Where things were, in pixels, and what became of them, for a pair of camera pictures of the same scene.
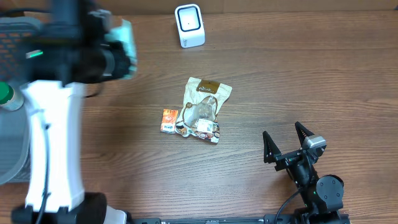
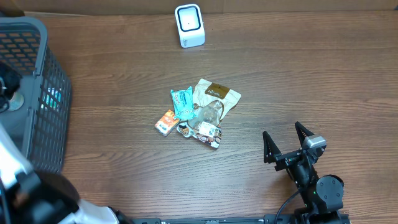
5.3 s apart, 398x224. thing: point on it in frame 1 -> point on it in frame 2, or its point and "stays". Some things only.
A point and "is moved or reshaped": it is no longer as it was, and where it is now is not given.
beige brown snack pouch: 202,101 is moved or reshaped
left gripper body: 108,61 -> 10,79
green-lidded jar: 11,98 stays
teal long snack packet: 125,35 -> 183,103
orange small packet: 168,121 is moved or reshaped
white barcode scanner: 190,25 stays
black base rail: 265,219 stays
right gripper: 272,150 stays
